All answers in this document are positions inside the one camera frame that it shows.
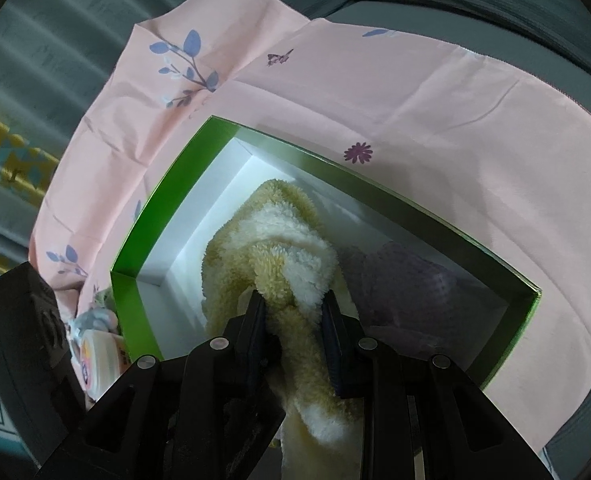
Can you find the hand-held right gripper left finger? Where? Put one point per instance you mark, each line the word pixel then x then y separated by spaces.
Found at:
pixel 255 330

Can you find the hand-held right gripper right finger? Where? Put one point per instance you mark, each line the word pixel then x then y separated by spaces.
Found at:
pixel 333 345

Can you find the yellow fluffy towel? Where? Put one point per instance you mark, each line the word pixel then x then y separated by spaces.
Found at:
pixel 280 255

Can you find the purple mesh bath pouf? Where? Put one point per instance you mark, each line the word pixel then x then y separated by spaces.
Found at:
pixel 400 280

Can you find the green cardboard box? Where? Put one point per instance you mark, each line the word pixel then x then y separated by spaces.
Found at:
pixel 170 200

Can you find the pink plastic container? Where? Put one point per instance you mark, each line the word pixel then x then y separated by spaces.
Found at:
pixel 100 355

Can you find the pink printed sheet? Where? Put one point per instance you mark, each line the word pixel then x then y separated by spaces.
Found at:
pixel 375 85

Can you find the grey blue curtain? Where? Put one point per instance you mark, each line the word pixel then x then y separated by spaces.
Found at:
pixel 35 60

